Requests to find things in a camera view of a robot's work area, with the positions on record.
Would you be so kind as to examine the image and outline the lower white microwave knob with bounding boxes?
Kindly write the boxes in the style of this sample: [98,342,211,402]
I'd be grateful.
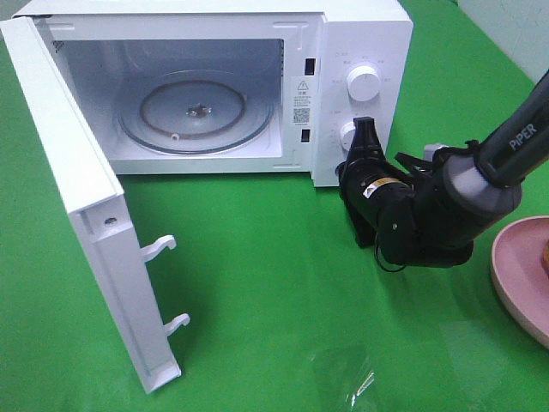
[340,122,356,152]

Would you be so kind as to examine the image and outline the white microwave knob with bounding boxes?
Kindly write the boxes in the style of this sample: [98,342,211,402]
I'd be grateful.
[346,64,381,102]
[340,122,356,152]

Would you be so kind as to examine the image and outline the white microwave oven body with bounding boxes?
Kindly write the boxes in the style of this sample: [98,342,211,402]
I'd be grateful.
[9,1,413,187]

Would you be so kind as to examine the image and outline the burger with lettuce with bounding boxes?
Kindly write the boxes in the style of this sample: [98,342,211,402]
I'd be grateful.
[541,241,549,274]

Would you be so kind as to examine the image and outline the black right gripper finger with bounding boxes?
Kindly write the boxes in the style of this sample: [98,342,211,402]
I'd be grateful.
[351,117,373,150]
[355,118,382,151]

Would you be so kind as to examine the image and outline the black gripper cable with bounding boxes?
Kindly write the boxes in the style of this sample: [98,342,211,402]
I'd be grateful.
[371,233,407,273]

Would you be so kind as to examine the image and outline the white microwave door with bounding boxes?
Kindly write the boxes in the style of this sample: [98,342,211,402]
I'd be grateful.
[1,17,190,393]

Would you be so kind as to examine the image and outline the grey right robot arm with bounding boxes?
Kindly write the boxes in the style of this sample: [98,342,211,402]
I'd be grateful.
[337,76,548,271]

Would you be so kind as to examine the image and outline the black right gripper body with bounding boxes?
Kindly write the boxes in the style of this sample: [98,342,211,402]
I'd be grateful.
[337,148,412,248]

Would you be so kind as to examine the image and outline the glass microwave turntable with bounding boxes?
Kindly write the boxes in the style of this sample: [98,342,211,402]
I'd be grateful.
[118,70,281,155]

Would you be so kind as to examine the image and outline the pink round plate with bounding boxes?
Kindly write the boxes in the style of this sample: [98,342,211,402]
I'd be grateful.
[491,215,548,347]

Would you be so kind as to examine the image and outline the upper white microwave knob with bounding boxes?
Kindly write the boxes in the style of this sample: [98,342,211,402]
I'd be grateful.
[346,64,381,102]

